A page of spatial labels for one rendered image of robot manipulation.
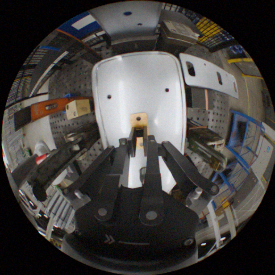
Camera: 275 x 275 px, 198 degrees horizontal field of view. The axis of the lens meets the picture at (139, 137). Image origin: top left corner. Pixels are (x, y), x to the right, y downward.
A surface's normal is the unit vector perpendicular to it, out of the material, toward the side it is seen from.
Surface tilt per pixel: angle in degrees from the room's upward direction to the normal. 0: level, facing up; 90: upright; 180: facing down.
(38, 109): 90
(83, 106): 90
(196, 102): 0
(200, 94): 0
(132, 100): 0
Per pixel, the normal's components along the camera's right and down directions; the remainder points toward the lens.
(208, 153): -0.98, 0.17
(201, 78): -0.04, 0.38
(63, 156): 0.98, -0.04
